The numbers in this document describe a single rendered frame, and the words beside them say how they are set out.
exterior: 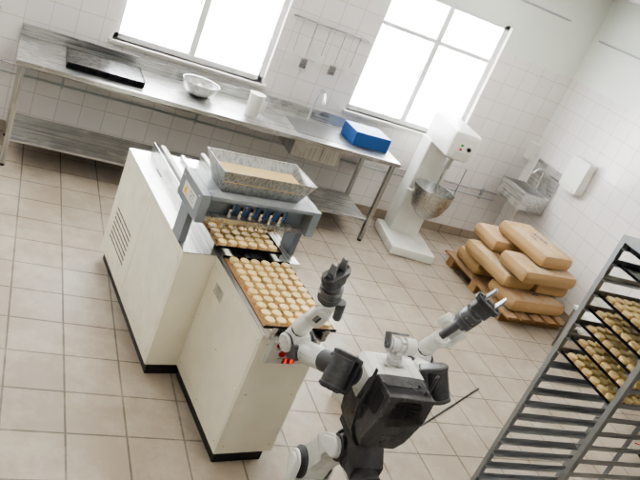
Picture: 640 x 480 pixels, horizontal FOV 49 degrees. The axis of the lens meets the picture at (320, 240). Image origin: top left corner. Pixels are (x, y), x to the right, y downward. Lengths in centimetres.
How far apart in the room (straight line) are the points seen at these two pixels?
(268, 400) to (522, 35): 526
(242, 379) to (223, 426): 30
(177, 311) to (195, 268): 29
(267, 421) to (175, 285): 86
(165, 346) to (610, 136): 516
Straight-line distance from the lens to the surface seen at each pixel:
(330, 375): 262
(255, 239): 397
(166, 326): 402
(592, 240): 756
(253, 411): 365
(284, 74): 687
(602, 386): 378
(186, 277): 386
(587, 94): 814
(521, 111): 816
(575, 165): 778
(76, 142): 634
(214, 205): 377
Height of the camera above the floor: 258
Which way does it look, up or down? 23 degrees down
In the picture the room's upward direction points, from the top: 23 degrees clockwise
